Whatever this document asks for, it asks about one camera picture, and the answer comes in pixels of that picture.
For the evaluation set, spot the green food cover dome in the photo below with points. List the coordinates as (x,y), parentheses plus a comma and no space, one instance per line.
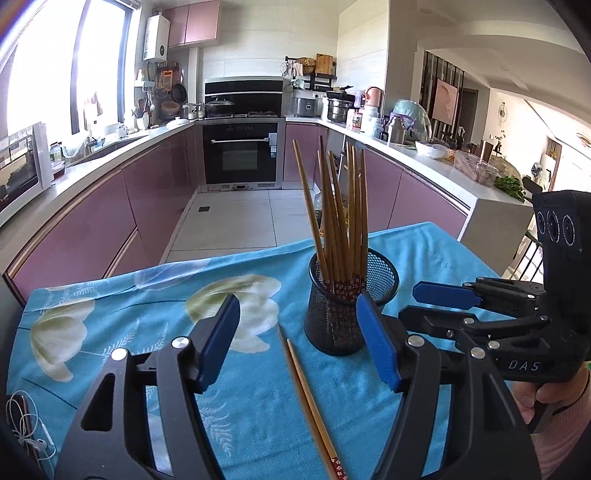
(413,117)

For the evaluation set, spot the silver rice cooker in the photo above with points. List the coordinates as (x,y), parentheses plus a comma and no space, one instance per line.
(304,107)

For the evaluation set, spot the white microwave oven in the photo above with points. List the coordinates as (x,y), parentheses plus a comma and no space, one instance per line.
(18,175)

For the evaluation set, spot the framed wall picture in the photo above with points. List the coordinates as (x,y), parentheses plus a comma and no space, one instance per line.
(444,101)

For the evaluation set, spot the stainless steel pot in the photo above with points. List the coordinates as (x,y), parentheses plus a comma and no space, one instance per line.
(339,110)

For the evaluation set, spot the person's right forearm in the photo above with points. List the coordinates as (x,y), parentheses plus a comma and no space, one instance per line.
(568,443)

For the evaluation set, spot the lidded wok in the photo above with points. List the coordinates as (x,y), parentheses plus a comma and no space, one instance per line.
(219,108)

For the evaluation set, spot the pink kitchen base cabinets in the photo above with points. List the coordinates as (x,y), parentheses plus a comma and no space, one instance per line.
(92,217)

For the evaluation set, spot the green leafy vegetables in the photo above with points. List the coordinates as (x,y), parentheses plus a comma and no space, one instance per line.
(510,187)

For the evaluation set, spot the pink wall cabinets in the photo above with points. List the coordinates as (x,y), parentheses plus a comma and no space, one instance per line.
(198,23)

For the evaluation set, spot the black mesh utensil holder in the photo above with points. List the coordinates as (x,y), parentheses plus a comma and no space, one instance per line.
(332,323)

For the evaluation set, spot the white kitchen countertop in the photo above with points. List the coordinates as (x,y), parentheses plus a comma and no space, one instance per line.
(443,173)

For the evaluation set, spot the person's right hand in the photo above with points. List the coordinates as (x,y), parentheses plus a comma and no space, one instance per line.
(524,401)

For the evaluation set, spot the white water heater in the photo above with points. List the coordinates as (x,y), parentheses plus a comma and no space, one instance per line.
(156,37)

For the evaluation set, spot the steel thermos jug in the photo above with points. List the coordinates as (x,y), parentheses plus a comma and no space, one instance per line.
(396,131)

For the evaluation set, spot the blue floral tablecloth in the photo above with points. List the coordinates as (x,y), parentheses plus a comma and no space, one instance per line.
(258,415)

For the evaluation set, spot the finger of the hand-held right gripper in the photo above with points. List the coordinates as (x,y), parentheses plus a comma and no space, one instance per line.
(438,325)
(443,294)

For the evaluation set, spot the black kitchen shelf rack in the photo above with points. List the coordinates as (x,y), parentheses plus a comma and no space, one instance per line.
(318,76)

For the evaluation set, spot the hanging black pan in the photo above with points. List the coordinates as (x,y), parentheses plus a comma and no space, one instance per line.
(180,94)

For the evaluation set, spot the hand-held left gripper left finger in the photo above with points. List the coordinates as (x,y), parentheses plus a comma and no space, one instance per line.
(217,341)

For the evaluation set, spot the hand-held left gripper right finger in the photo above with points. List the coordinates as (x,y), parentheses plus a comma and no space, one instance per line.
(378,346)

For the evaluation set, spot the black built-in oven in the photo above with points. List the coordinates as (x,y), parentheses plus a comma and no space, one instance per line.
(240,157)

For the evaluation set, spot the bundle of wooden chopsticks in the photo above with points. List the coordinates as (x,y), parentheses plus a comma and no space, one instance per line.
(353,230)

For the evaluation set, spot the pink kettle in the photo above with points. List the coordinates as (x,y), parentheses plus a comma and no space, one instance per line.
(374,97)

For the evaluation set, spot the kitchen window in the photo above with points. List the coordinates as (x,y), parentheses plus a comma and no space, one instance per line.
(46,69)

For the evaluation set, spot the clear plastic container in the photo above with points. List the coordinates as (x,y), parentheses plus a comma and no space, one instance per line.
(475,168)

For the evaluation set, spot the black range hood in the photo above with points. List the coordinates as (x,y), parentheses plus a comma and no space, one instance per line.
(244,92)

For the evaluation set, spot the white casserole pot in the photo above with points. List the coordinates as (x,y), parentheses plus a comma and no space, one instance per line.
(179,124)

